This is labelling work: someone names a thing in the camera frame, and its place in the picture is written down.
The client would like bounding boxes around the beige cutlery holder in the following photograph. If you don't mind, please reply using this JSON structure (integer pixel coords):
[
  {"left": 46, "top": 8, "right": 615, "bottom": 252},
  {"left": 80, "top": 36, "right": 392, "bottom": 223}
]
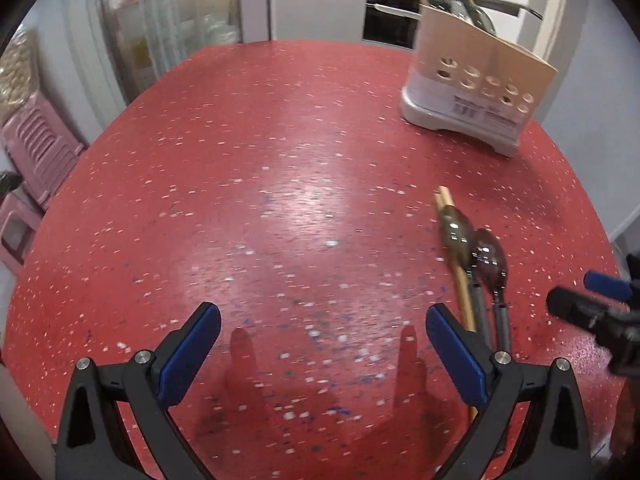
[{"left": 400, "top": 6, "right": 556, "bottom": 157}]

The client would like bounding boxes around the olive spoon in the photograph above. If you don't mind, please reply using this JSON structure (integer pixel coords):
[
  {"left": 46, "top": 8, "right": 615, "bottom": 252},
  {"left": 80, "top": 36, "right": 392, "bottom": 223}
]
[{"left": 439, "top": 205, "right": 492, "bottom": 348}]

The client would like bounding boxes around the pink plastic stool stack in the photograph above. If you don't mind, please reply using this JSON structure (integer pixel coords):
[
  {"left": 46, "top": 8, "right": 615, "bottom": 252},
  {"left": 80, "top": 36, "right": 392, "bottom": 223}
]
[{"left": 1, "top": 91, "right": 86, "bottom": 210}]

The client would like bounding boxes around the glass sliding door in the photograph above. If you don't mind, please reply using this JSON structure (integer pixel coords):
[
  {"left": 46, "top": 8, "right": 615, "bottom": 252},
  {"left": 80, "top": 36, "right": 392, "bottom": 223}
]
[{"left": 98, "top": 0, "right": 241, "bottom": 102}]

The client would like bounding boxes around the bag of light balls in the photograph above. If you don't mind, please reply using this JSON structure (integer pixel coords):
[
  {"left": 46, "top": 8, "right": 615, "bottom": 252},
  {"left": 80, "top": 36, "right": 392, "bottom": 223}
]
[{"left": 0, "top": 28, "right": 39, "bottom": 124}]

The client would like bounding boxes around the brown spoon black handle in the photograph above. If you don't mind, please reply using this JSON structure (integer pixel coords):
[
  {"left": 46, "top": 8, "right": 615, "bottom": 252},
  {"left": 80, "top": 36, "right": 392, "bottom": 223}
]
[{"left": 472, "top": 229, "right": 512, "bottom": 353}]

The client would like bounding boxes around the wooden chopstick pair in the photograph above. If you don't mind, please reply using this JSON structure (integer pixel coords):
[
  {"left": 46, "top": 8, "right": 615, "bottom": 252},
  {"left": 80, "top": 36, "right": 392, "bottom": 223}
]
[{"left": 432, "top": 185, "right": 481, "bottom": 426}]

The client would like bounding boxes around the right hand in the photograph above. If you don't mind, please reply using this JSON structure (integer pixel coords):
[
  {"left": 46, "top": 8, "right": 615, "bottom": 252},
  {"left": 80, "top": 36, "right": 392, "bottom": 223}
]
[{"left": 610, "top": 379, "right": 639, "bottom": 458}]

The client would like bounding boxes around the built-in black oven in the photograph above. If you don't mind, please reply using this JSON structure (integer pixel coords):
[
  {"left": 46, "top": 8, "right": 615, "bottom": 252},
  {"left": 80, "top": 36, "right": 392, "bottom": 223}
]
[{"left": 362, "top": 0, "right": 420, "bottom": 49}]

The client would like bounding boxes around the pink small stool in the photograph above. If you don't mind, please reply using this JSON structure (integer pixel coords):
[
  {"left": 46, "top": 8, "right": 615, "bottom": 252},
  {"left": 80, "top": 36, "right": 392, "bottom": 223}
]
[{"left": 1, "top": 193, "right": 42, "bottom": 276}]

